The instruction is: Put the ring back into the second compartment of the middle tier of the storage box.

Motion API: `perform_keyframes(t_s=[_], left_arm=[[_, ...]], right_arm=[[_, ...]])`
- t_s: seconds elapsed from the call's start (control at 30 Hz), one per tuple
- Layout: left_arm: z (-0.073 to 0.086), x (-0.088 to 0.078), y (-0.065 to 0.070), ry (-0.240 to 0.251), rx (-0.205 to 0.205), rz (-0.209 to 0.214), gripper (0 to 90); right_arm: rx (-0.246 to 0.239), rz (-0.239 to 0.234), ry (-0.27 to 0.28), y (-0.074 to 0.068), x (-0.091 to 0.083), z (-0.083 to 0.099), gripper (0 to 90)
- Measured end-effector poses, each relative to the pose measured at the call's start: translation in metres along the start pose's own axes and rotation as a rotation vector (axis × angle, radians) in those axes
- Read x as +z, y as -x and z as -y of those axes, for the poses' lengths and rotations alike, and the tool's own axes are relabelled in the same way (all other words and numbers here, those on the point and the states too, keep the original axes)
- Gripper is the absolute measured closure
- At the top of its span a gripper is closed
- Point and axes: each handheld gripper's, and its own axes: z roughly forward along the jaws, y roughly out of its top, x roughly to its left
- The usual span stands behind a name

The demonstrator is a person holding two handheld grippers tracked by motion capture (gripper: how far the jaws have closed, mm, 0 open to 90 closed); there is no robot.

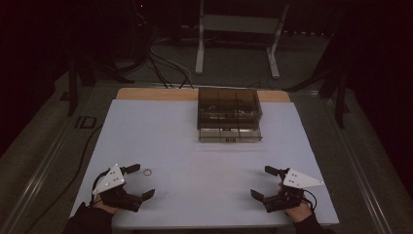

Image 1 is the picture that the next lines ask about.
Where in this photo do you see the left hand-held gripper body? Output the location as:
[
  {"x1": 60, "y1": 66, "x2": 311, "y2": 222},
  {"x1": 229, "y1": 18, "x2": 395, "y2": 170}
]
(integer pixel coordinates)
[{"x1": 92, "y1": 163, "x2": 144, "y2": 214}]

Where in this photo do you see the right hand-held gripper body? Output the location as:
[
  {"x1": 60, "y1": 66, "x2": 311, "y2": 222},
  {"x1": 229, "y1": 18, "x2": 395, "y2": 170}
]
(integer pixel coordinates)
[{"x1": 262, "y1": 167, "x2": 325, "y2": 214}]

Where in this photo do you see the clear plastic drawer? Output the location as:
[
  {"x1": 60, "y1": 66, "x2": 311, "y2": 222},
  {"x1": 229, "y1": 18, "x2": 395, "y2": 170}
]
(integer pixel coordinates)
[{"x1": 198, "y1": 127, "x2": 263, "y2": 144}]

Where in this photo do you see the dark translucent drawer cabinet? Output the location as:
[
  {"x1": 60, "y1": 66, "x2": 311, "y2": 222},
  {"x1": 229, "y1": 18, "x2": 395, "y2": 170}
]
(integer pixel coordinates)
[{"x1": 196, "y1": 86, "x2": 263, "y2": 131}]

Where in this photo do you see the person's left hand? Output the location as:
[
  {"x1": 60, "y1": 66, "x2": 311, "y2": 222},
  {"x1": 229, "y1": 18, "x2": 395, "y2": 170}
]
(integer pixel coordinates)
[{"x1": 92, "y1": 194, "x2": 120, "y2": 215}]

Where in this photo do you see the person's right hand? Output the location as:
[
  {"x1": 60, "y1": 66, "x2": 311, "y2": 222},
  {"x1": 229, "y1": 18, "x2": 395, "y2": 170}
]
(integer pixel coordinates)
[{"x1": 283, "y1": 199, "x2": 314, "y2": 224}]

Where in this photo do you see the white table cover sheet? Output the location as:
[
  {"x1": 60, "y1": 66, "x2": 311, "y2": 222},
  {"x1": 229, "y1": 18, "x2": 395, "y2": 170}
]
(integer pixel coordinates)
[{"x1": 69, "y1": 98, "x2": 341, "y2": 230}]

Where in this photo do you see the black square floor plate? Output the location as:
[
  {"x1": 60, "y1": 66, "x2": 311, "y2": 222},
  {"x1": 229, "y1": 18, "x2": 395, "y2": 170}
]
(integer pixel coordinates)
[{"x1": 74, "y1": 115, "x2": 97, "y2": 130}]

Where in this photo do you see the black stand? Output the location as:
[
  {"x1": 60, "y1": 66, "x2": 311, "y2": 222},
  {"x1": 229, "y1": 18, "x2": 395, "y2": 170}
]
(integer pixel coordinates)
[
  {"x1": 282, "y1": 61, "x2": 352, "y2": 130},
  {"x1": 65, "y1": 57, "x2": 136, "y2": 118}
]

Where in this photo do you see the white metal stand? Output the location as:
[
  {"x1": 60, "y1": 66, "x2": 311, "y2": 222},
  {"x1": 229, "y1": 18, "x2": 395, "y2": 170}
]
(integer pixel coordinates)
[{"x1": 194, "y1": 0, "x2": 290, "y2": 80}]

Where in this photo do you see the left hand-held gripper black cable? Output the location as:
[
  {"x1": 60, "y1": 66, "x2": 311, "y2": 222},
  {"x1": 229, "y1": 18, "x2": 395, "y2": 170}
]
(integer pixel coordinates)
[{"x1": 89, "y1": 168, "x2": 111, "y2": 207}]

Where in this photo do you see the hand-held gripper black cable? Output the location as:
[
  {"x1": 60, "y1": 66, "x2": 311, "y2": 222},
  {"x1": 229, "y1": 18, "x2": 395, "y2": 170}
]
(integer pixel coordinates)
[
  {"x1": 302, "y1": 188, "x2": 318, "y2": 213},
  {"x1": 89, "y1": 168, "x2": 111, "y2": 207}
]

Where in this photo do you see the right hand-held gripper black cable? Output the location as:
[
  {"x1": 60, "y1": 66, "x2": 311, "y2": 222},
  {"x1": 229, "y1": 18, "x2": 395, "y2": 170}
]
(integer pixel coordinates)
[{"x1": 302, "y1": 188, "x2": 318, "y2": 213}]

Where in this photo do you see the metal floor rail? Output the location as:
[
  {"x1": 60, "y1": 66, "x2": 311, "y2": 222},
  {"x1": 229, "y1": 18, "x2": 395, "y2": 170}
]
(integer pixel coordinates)
[
  {"x1": 319, "y1": 94, "x2": 395, "y2": 234},
  {"x1": 0, "y1": 85, "x2": 98, "y2": 234}
]

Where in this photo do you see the black floor cable bundle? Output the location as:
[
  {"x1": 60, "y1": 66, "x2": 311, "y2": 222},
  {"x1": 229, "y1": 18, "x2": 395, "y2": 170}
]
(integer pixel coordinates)
[{"x1": 142, "y1": 48, "x2": 193, "y2": 90}]

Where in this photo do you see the white floor cable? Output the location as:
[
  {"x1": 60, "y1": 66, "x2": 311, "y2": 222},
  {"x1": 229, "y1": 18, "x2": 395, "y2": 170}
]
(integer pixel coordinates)
[{"x1": 148, "y1": 38, "x2": 196, "y2": 90}]

